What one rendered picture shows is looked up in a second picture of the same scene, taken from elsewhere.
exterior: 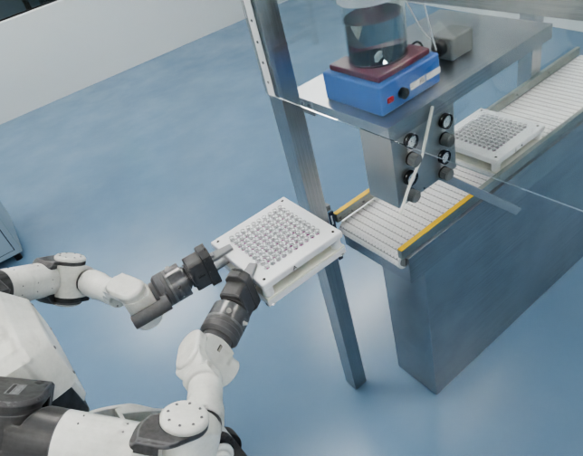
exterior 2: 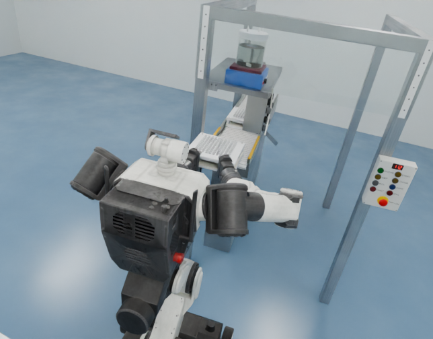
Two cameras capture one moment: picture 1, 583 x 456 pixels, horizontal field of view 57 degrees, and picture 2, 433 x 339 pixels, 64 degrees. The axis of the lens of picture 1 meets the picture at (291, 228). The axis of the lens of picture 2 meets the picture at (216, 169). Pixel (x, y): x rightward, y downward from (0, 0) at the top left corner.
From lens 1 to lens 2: 119 cm
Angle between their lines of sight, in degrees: 41
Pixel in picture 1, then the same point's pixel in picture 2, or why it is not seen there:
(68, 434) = (268, 198)
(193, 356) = (249, 183)
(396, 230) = not seen: hidden behind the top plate
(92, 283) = not seen: hidden behind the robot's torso
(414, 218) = not seen: hidden behind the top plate
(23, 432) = (253, 198)
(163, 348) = (35, 277)
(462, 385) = (237, 245)
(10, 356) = (202, 177)
